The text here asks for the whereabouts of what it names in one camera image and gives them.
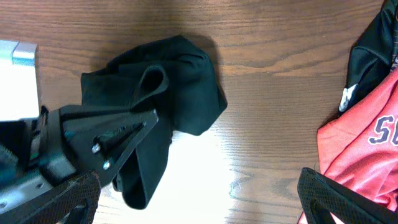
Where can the red printed shirt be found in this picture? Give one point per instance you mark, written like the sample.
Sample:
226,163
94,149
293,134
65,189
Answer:
359,149

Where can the black polo shirt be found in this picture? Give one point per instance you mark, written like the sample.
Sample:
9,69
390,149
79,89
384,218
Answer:
178,79

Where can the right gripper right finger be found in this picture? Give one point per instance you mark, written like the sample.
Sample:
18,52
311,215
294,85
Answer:
323,200

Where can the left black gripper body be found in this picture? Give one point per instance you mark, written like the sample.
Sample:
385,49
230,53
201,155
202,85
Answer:
36,162

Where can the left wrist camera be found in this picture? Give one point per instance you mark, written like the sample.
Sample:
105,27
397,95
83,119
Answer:
19,91

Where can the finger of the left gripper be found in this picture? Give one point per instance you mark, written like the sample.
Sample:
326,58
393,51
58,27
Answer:
103,138

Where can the black striped garment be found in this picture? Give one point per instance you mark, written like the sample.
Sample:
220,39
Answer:
372,57

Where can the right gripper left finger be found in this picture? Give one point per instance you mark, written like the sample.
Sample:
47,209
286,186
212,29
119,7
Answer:
59,202

